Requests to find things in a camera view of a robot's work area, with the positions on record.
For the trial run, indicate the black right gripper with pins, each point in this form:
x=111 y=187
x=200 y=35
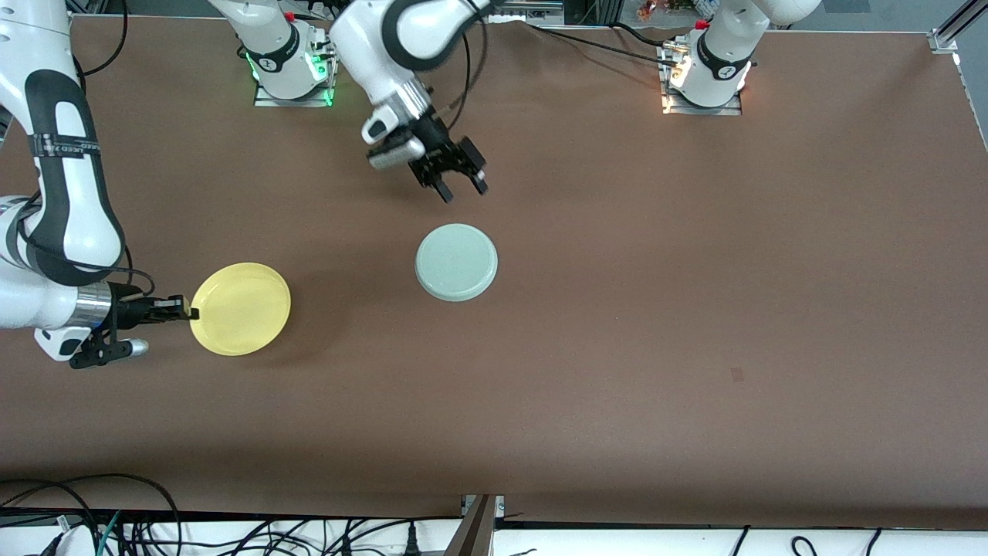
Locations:
x=128 y=311

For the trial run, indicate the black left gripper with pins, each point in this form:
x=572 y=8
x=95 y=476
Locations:
x=434 y=148

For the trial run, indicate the yellow plate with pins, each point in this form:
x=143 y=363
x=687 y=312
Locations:
x=243 y=309

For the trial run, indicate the pale green plate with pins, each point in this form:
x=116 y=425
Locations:
x=455 y=262

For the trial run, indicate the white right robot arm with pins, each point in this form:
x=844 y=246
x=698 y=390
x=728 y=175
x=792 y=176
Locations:
x=262 y=31

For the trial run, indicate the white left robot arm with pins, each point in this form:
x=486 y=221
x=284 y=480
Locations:
x=363 y=38

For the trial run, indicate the brown table cover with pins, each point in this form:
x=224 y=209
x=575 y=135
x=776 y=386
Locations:
x=617 y=363

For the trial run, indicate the orange red background item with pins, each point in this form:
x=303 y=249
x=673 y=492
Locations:
x=656 y=8

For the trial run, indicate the black power plug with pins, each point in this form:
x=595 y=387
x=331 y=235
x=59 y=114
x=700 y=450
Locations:
x=412 y=540

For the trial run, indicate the aluminium corner profile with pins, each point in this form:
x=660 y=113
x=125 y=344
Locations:
x=943 y=40

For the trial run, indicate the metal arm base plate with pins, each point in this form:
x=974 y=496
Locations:
x=733 y=111
x=266 y=101

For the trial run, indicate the aluminium frame strut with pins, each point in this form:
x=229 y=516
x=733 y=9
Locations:
x=478 y=525

